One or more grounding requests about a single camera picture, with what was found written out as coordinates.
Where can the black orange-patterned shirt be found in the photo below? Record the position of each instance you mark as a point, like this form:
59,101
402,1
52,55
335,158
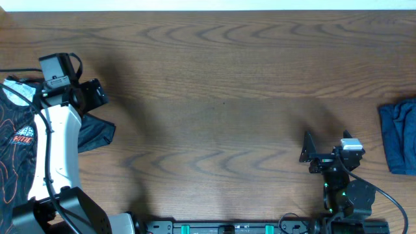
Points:
19,148

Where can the dark blue folded cloth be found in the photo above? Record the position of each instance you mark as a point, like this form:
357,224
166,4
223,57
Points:
398,135

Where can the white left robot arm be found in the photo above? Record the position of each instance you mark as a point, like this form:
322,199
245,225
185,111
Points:
57,203

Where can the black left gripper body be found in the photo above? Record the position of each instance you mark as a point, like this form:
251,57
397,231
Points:
94,96

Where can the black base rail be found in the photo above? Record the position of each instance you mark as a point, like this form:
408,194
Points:
282,227

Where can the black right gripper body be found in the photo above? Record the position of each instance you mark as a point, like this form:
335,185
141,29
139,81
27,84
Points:
323,162

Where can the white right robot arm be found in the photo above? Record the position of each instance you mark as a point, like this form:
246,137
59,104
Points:
348,201

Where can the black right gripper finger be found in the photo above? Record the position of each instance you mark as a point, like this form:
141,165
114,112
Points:
346,134
309,151

